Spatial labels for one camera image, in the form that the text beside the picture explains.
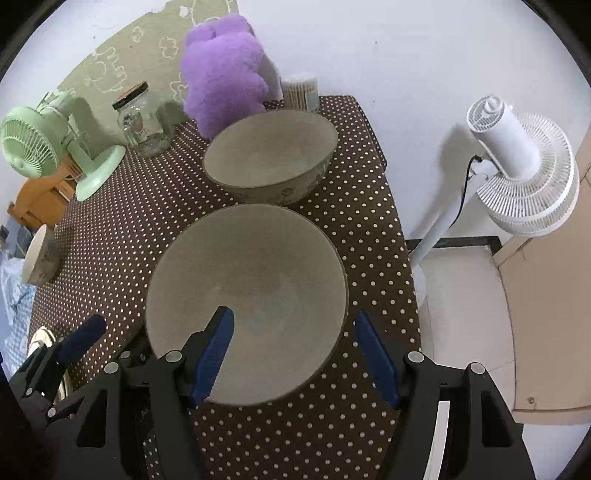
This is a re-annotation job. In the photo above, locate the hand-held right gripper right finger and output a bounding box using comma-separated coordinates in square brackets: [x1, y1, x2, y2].
[355, 308, 536, 480]

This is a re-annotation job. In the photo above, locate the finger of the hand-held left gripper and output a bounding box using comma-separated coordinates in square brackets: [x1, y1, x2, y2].
[9, 315, 108, 398]
[117, 350, 158, 376]

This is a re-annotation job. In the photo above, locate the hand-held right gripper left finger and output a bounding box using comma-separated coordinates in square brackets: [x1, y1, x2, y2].
[74, 306, 235, 480]

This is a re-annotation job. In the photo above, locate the grey-green ceramic bowl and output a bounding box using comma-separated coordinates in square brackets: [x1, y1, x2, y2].
[144, 203, 349, 407]
[21, 224, 62, 285]
[202, 110, 339, 207]

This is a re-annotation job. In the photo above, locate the blue checkered blanket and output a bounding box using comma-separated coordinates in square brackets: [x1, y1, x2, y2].
[0, 258, 33, 365]

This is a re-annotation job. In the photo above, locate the brown polka dot tablecloth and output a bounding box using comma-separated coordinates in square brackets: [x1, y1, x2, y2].
[25, 95, 423, 480]

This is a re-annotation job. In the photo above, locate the wooden bed headboard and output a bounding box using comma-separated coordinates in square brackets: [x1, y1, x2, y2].
[7, 178, 78, 228]

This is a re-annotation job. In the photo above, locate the green desk fan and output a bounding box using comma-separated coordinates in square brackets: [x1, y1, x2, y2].
[0, 90, 126, 202]

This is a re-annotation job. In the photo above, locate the glass jar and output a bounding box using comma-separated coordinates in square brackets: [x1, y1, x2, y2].
[112, 82, 172, 158]

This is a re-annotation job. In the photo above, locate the white standing fan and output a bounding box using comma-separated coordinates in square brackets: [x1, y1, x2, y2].
[406, 95, 580, 273]

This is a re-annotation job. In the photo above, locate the toothpick container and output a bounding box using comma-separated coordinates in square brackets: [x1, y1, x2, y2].
[281, 74, 320, 112]

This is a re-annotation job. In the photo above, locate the purple plush toy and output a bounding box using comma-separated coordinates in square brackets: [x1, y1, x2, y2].
[179, 14, 271, 139]

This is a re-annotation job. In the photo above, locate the black fan cable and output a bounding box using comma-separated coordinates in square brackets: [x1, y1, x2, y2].
[455, 154, 483, 222]

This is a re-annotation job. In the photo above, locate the green patterned wall panel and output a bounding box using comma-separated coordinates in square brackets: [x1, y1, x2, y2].
[55, 0, 238, 125]

